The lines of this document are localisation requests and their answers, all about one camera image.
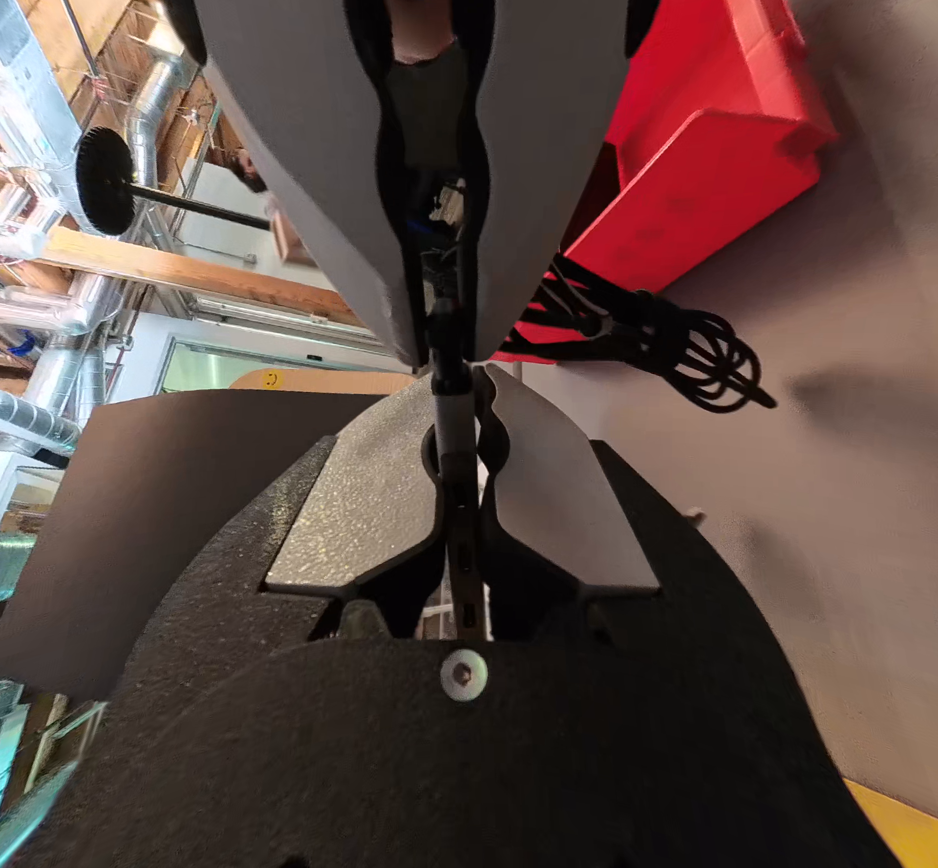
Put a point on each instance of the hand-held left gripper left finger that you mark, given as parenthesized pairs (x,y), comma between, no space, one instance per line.
(366,509)

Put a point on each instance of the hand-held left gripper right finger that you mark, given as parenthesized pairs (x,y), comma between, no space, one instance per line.
(564,501)

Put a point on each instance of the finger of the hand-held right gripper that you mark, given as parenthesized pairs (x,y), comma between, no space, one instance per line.
(293,77)
(557,77)

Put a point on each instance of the grey usb hub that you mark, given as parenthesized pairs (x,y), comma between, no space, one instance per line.
(454,428)

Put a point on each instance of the red plastic bin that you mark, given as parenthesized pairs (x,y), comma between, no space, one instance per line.
(696,172)

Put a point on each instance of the yellow plastic bin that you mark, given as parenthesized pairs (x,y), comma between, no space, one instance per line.
(909,839)

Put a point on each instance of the silver ventilation ducts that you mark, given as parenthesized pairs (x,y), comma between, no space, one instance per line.
(150,113)

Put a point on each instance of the glass door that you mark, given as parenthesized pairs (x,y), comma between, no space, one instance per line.
(220,370)

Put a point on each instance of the black disc on black rod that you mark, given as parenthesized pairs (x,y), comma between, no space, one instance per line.
(106,183)

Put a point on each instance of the wooden ceiling beam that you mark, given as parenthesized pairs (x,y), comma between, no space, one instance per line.
(183,271)

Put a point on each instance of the black board with wooden frame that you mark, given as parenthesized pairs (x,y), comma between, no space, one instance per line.
(183,516)

